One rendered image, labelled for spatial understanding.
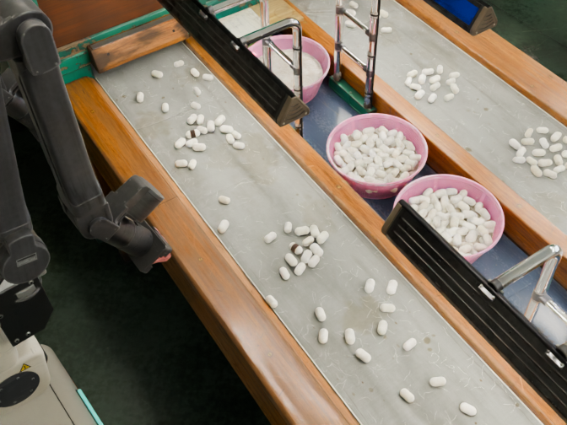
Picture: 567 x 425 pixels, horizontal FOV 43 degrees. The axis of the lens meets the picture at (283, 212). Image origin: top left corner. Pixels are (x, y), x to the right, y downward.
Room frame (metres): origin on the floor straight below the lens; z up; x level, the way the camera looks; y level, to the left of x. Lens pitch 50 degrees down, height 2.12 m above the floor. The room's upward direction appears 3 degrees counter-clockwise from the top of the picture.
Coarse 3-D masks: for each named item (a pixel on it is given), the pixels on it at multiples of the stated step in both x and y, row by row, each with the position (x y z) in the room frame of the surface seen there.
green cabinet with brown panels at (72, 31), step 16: (32, 0) 1.68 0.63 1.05; (48, 0) 1.71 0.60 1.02; (64, 0) 1.73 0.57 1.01; (80, 0) 1.75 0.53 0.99; (96, 0) 1.78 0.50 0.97; (112, 0) 1.80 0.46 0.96; (128, 0) 1.82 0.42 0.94; (144, 0) 1.85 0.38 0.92; (208, 0) 1.95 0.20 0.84; (48, 16) 1.70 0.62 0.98; (64, 16) 1.73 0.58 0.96; (80, 16) 1.75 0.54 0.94; (96, 16) 1.77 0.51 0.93; (112, 16) 1.79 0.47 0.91; (128, 16) 1.82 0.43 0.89; (144, 16) 1.84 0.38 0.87; (160, 16) 1.86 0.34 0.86; (64, 32) 1.72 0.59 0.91; (80, 32) 1.74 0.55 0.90; (96, 32) 1.76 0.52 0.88; (112, 32) 1.78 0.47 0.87; (64, 48) 1.70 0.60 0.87; (80, 48) 1.72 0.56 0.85
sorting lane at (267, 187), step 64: (192, 64) 1.77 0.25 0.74; (192, 128) 1.49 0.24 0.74; (256, 128) 1.47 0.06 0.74; (192, 192) 1.25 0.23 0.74; (256, 192) 1.24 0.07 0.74; (320, 192) 1.23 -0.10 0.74; (256, 256) 1.03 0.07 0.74; (320, 256) 1.02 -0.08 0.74; (384, 256) 1.01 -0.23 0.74; (384, 384) 0.69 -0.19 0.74; (448, 384) 0.68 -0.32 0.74
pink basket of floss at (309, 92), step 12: (276, 36) 1.85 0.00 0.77; (288, 36) 1.85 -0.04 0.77; (252, 48) 1.81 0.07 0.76; (288, 48) 1.84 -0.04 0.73; (312, 48) 1.81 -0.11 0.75; (324, 48) 1.78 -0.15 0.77; (324, 60) 1.75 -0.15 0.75; (324, 72) 1.71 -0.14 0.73; (312, 84) 1.62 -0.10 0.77; (312, 96) 1.65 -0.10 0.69
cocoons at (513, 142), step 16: (384, 16) 1.96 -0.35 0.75; (384, 32) 1.88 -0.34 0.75; (432, 80) 1.63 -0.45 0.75; (448, 80) 1.62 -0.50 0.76; (416, 96) 1.56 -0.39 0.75; (432, 96) 1.55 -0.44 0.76; (448, 96) 1.55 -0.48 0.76; (544, 128) 1.40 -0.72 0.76; (512, 144) 1.35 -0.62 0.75; (528, 144) 1.36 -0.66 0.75; (544, 144) 1.34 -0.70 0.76; (560, 144) 1.34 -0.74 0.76; (512, 160) 1.30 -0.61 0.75; (528, 160) 1.29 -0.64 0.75; (544, 160) 1.28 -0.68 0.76; (560, 160) 1.28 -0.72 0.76
